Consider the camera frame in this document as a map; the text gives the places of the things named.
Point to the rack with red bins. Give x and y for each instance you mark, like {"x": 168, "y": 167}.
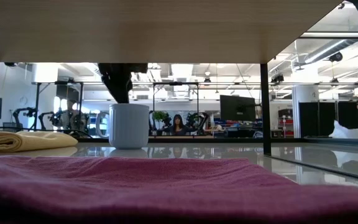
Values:
{"x": 286, "y": 123}

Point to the black ceiling camera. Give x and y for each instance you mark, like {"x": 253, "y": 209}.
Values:
{"x": 336, "y": 57}

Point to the black background robot arm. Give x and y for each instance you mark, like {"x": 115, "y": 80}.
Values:
{"x": 65, "y": 119}

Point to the folded yellow towel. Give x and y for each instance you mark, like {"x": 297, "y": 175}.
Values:
{"x": 26, "y": 140}

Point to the black room divider curtains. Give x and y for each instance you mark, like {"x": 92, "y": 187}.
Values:
{"x": 337, "y": 118}

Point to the pink cloth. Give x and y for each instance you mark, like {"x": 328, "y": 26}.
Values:
{"x": 166, "y": 189}

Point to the black table edge frame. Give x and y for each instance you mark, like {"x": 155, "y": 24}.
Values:
{"x": 228, "y": 140}

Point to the white plastic sheet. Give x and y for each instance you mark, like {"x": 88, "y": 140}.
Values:
{"x": 353, "y": 132}

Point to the silver ceiling duct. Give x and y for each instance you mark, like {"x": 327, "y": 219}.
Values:
{"x": 325, "y": 51}

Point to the person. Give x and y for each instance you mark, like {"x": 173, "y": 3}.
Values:
{"x": 178, "y": 126}

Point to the black computer monitor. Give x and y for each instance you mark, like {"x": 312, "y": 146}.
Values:
{"x": 237, "y": 108}

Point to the wooden shelf with black legs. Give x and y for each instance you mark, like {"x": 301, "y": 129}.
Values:
{"x": 135, "y": 28}

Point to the green potted plant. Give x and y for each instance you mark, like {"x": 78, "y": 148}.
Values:
{"x": 159, "y": 116}

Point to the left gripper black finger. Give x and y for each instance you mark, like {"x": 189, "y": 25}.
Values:
{"x": 118, "y": 81}
{"x": 140, "y": 68}

